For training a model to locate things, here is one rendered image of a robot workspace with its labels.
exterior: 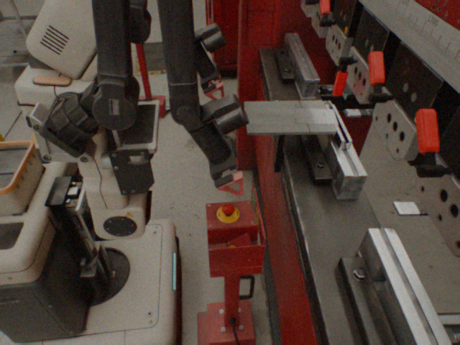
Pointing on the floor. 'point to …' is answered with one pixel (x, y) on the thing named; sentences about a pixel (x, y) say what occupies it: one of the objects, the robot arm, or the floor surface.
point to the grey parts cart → (15, 33)
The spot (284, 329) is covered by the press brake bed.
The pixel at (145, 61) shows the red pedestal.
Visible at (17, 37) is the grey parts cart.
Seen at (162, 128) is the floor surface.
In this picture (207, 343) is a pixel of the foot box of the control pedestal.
